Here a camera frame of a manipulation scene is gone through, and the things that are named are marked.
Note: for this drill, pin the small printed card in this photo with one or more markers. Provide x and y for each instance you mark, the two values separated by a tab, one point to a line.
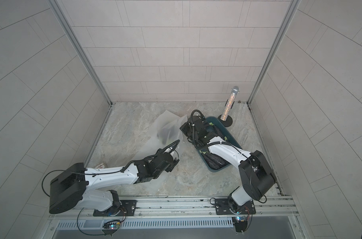
101	165

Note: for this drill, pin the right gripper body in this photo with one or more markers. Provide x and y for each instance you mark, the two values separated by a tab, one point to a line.
189	131

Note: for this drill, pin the teal plastic bin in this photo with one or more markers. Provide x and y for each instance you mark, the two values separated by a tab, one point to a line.
223	150

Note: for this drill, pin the left controller board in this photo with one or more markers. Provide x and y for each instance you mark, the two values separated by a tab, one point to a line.
111	227

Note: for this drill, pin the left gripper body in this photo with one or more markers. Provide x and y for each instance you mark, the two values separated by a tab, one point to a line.
169	168

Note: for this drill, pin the right controller board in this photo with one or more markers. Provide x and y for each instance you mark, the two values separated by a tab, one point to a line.
240	224

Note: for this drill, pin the controller board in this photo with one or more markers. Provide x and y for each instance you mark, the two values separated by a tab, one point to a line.
111	227
240	224

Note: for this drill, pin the aluminium mounting rail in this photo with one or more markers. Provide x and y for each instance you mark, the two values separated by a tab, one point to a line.
140	207

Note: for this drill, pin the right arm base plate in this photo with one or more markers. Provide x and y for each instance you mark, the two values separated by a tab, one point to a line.
225	206

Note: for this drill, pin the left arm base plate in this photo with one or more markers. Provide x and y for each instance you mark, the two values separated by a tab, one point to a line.
122	209

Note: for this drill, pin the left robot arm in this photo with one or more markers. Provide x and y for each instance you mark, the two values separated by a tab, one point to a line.
81	187

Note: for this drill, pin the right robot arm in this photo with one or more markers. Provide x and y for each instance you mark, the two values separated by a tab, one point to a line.
256	175

